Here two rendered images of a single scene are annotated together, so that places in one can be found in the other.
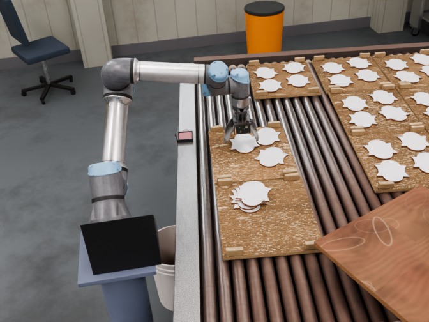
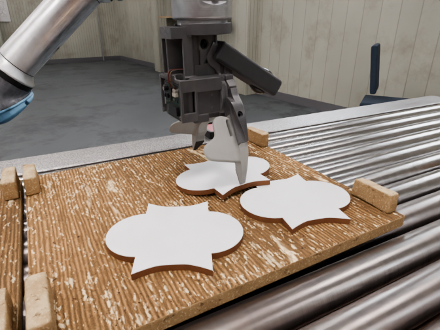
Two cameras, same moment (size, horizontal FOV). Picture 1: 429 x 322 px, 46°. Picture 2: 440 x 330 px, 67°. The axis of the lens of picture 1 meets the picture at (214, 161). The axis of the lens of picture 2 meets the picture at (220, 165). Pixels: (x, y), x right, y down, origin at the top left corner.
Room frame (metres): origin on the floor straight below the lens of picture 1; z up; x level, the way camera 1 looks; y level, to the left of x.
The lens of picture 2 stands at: (1.70, -0.54, 1.16)
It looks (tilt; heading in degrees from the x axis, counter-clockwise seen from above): 24 degrees down; 63
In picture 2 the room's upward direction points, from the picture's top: straight up
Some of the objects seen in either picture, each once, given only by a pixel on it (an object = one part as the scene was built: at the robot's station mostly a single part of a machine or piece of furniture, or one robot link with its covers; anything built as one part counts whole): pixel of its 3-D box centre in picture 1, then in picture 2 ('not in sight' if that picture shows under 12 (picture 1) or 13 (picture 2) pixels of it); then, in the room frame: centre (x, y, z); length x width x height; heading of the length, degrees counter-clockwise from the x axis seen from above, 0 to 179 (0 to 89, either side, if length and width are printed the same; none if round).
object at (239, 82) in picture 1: (239, 83); not in sight; (1.88, -0.12, 1.25); 0.09 x 0.08 x 0.11; 96
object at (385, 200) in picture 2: (273, 124); (374, 194); (2.05, -0.29, 0.95); 0.06 x 0.02 x 0.03; 92
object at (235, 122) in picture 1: (240, 117); (199, 73); (1.87, -0.12, 1.09); 0.09 x 0.08 x 0.12; 2
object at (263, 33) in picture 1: (263, 38); not in sight; (4.75, -0.56, 0.31); 0.38 x 0.38 x 0.62
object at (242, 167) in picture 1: (250, 153); (195, 199); (1.85, -0.16, 0.93); 0.41 x 0.35 x 0.02; 2
